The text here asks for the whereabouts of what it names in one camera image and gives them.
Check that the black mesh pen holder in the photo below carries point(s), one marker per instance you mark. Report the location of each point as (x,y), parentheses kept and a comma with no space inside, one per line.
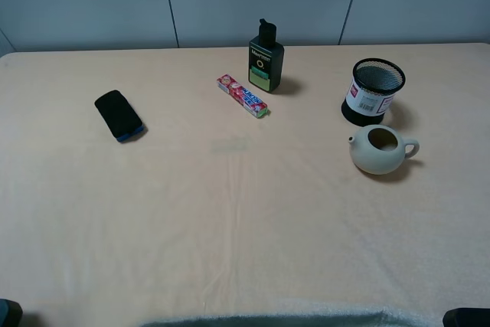
(373,87)

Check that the black object bottom left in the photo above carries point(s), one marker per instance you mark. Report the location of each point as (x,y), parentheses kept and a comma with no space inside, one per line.
(10,313)

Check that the red candy pack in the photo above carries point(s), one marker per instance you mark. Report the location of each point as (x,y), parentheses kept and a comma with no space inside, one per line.
(250,102)

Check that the black blue whiteboard eraser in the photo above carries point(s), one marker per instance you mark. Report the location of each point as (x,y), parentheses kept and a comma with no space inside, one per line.
(118,114)

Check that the black object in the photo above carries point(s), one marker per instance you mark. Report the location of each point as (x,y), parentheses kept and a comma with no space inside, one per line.
(10,313)
(467,317)

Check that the black object bottom right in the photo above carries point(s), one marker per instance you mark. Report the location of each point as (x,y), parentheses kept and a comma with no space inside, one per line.
(467,317)

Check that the cream ceramic teapot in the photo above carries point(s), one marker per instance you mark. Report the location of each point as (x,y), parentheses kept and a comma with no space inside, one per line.
(380,150)

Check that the dark green pump bottle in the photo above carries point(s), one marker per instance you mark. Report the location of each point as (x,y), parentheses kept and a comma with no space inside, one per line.
(266,55)

